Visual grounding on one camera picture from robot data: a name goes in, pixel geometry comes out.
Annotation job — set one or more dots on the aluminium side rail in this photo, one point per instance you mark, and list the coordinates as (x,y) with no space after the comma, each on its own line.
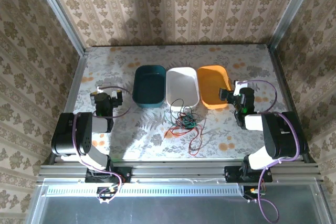
(75,82)
(283,87)

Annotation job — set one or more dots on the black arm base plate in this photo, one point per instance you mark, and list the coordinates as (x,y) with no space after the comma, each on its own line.
(231,174)
(124,174)

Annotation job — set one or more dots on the white plastic bin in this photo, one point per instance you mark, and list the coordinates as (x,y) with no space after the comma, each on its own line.
(181,85)

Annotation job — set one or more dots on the grey metal sheet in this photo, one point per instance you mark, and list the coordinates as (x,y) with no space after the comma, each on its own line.
(170,211)

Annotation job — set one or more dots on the aluminium frame post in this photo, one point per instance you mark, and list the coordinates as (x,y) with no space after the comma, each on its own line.
(291,11)
(61,11)

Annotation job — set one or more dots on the orange plastic bin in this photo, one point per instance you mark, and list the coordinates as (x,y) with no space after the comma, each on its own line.
(210,85)

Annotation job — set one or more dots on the floral tablecloth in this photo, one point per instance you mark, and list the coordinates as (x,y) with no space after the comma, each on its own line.
(157,142)

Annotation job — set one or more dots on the aluminium cross rail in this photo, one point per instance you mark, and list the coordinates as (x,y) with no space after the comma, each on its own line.
(178,171)

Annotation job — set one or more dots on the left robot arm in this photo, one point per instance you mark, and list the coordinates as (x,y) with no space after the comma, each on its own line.
(71,134)

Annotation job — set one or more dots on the teal plastic bin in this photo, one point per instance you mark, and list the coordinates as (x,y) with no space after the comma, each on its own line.
(149,85)

